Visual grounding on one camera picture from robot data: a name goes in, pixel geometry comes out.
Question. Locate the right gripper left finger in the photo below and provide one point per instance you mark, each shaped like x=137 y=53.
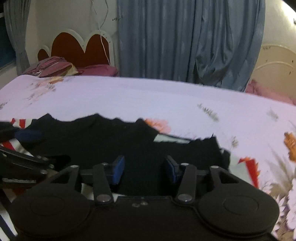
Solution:
x=105 y=176

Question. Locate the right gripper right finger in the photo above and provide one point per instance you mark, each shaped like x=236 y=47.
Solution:
x=185 y=177

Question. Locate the striped white black red shirt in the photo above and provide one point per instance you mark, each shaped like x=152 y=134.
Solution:
x=62 y=207

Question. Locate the pink floral bed sheet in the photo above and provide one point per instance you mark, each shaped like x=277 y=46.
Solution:
x=259 y=132

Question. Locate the maroon pillow pile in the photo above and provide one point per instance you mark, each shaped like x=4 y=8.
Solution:
x=58 y=66

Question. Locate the pink pillow right bed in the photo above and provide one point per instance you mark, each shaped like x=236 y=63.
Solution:
x=255 y=88

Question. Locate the dark window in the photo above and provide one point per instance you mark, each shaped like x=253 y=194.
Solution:
x=7 y=53

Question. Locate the blue-grey centre curtain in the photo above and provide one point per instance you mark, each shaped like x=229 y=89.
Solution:
x=214 y=43

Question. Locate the cream arched headboard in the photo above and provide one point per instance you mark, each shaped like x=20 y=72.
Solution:
x=275 y=69

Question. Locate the red heart-shaped headboard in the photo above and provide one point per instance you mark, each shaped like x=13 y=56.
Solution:
x=96 y=49

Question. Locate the blue-grey left window curtain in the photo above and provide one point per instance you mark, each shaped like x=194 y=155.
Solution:
x=16 y=17

